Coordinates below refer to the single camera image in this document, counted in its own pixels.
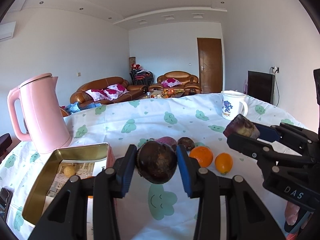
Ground cut taro piece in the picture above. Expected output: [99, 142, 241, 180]
[223, 114, 260, 139]

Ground orange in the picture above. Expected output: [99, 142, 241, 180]
[215, 153, 233, 174]

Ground orange tangerine top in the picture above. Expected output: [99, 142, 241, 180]
[189, 146, 214, 167]

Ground small yellow-brown fruit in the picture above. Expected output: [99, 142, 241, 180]
[63, 166, 76, 178]

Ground dark passion fruit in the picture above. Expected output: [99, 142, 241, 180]
[136, 141, 177, 184]
[177, 137, 195, 152]

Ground purple round radish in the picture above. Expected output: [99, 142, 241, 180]
[156, 137, 177, 146]

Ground person's right hand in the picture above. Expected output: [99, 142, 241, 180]
[285, 202, 312, 233]

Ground white mug blue print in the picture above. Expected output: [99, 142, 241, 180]
[221, 90, 248, 120]

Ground black television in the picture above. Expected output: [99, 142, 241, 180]
[247, 71, 275, 103]

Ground pink cookie tin box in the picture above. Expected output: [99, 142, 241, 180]
[22, 142, 116, 225]

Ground brown leather armchair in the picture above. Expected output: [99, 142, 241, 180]
[149, 70, 202, 94]

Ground pink electric kettle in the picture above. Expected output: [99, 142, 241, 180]
[7, 73, 72, 153]

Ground coffee table with fruit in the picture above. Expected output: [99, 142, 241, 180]
[139, 89, 184, 99]

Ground pink floral armchair cushion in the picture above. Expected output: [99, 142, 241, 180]
[161, 78, 182, 88]

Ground brown wooden door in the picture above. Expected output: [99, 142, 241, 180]
[197, 38, 223, 94]

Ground brown leather chair back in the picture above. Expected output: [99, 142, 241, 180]
[60, 107, 70, 117]

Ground blue clothes pile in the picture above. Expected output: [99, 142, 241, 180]
[64, 102, 102, 114]

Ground long brown leather sofa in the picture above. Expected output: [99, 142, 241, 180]
[70, 76, 147, 106]

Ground pink floral cushion left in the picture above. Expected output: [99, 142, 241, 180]
[85, 89, 108, 102]

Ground stacked dark chairs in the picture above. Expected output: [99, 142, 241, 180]
[129, 63, 154, 87]

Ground pink floral cushion right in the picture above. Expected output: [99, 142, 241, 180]
[104, 83, 129, 100]

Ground wall power socket cable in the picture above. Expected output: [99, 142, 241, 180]
[269, 65, 281, 107]

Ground white wall air conditioner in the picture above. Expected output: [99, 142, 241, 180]
[0, 22, 16, 42]

